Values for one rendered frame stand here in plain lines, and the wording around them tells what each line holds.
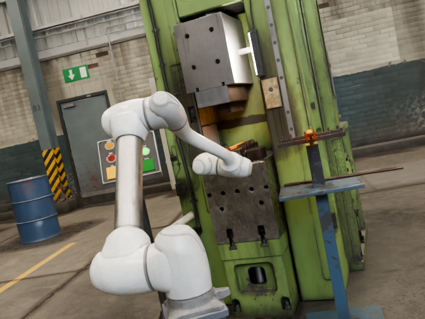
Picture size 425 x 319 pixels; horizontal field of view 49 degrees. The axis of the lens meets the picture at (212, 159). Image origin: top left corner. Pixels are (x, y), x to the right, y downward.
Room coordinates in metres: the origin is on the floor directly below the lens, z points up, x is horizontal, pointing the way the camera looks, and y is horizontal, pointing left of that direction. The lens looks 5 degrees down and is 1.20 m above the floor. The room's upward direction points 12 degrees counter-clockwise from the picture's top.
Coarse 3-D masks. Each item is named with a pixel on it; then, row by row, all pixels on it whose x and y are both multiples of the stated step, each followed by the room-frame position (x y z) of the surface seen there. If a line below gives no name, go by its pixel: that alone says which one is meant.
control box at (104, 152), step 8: (152, 136) 2.78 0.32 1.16; (104, 144) 2.76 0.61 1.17; (144, 144) 2.75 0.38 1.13; (152, 144) 2.75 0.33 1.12; (104, 152) 2.74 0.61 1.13; (112, 152) 2.74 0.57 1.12; (152, 152) 2.72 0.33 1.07; (104, 160) 2.71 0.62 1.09; (104, 168) 2.68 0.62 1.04; (160, 168) 2.67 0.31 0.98; (104, 176) 2.66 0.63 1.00; (144, 176) 2.67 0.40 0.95; (152, 176) 2.69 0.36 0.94; (160, 176) 2.71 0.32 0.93; (104, 184) 2.65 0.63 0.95; (112, 184) 2.67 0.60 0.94
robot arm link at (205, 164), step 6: (198, 156) 2.27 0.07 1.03; (204, 156) 2.26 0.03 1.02; (210, 156) 2.27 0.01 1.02; (198, 162) 2.23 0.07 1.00; (204, 162) 2.23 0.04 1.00; (210, 162) 2.25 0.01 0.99; (216, 162) 2.25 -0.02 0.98; (192, 168) 2.26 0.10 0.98; (198, 168) 2.24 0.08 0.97; (204, 168) 2.23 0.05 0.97; (210, 168) 2.25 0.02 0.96; (216, 168) 2.25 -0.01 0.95; (198, 174) 2.25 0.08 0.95; (204, 174) 2.25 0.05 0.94; (210, 174) 2.28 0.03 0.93; (216, 174) 2.28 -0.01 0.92
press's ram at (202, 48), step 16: (208, 16) 2.65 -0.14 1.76; (224, 16) 2.67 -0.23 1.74; (176, 32) 2.73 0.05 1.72; (192, 32) 2.69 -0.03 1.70; (208, 32) 2.66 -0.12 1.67; (224, 32) 2.63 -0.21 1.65; (240, 32) 2.94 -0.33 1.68; (192, 48) 2.70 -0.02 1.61; (208, 48) 2.67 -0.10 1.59; (224, 48) 2.64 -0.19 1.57; (240, 48) 2.87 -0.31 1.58; (192, 64) 2.71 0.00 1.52; (208, 64) 2.67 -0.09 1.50; (224, 64) 2.64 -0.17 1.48; (240, 64) 2.81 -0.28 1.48; (192, 80) 2.72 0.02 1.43; (208, 80) 2.68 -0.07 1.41; (224, 80) 2.65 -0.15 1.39; (240, 80) 2.74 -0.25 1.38
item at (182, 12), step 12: (180, 0) 2.86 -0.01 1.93; (192, 0) 2.83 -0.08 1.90; (204, 0) 2.80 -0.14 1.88; (216, 0) 2.78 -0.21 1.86; (228, 0) 2.75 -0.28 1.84; (240, 0) 2.73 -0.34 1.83; (180, 12) 2.86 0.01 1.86; (192, 12) 2.83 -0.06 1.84; (204, 12) 2.84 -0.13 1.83; (228, 12) 3.02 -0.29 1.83; (240, 12) 3.09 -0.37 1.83
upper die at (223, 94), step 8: (216, 88) 2.67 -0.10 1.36; (224, 88) 2.65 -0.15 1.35; (232, 88) 2.73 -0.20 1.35; (240, 88) 2.90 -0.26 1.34; (200, 96) 2.70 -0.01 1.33; (208, 96) 2.69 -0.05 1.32; (216, 96) 2.67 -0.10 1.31; (224, 96) 2.65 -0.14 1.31; (232, 96) 2.70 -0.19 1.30; (240, 96) 2.86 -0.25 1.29; (248, 96) 3.03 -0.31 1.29; (200, 104) 2.71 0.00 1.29; (208, 104) 2.69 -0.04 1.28; (216, 104) 2.71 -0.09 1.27
